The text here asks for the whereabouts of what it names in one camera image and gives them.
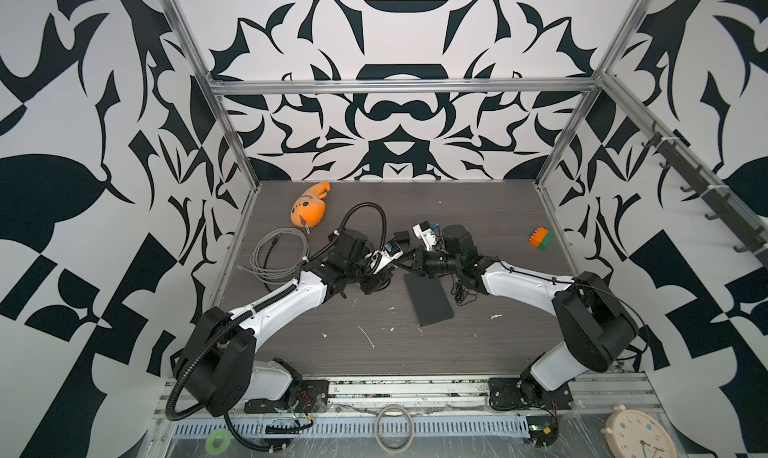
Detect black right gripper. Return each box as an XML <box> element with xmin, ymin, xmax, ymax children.
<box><xmin>396</xmin><ymin>246</ymin><xmax>464</xmax><ymax>278</ymax></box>

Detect black rectangular box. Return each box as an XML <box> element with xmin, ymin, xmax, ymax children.
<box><xmin>404</xmin><ymin>274</ymin><xmax>454</xmax><ymax>327</ymax></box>

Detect grey ethernet cable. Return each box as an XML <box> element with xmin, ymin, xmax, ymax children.
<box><xmin>236</xmin><ymin>226</ymin><xmax>312</xmax><ymax>279</ymax></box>

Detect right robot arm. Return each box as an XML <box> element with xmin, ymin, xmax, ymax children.
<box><xmin>411</xmin><ymin>221</ymin><xmax>639</xmax><ymax>402</ymax></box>

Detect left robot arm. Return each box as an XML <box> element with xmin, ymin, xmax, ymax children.
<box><xmin>165</xmin><ymin>230</ymin><xmax>403</xmax><ymax>421</ymax></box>

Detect orange plush toy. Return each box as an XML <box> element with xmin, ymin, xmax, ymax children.
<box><xmin>290</xmin><ymin>181</ymin><xmax>331</xmax><ymax>231</ymax></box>

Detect orange and green toy brick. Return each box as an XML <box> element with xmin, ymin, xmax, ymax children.
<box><xmin>528</xmin><ymin>226</ymin><xmax>553</xmax><ymax>249</ymax></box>

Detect green tape roll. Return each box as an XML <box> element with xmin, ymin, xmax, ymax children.
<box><xmin>205</xmin><ymin>428</ymin><xmax>233</xmax><ymax>457</ymax></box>

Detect white analog clock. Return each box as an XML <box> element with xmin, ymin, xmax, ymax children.
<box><xmin>600</xmin><ymin>404</ymin><xmax>678</xmax><ymax>458</ymax></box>

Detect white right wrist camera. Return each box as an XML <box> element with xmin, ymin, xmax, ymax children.
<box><xmin>412</xmin><ymin>221</ymin><xmax>439</xmax><ymax>251</ymax></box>

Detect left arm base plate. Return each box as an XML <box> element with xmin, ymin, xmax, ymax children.
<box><xmin>244</xmin><ymin>379</ymin><xmax>330</xmax><ymax>414</ymax></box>

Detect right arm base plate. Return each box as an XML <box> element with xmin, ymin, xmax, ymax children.
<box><xmin>488</xmin><ymin>377</ymin><xmax>572</xmax><ymax>411</ymax></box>

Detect beige cable ring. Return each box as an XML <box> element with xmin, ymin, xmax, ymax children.
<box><xmin>374</xmin><ymin>403</ymin><xmax>416</xmax><ymax>454</ymax></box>

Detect black wall hook rail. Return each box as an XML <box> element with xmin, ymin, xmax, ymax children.
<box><xmin>641</xmin><ymin>121</ymin><xmax>767</xmax><ymax>267</ymax></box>

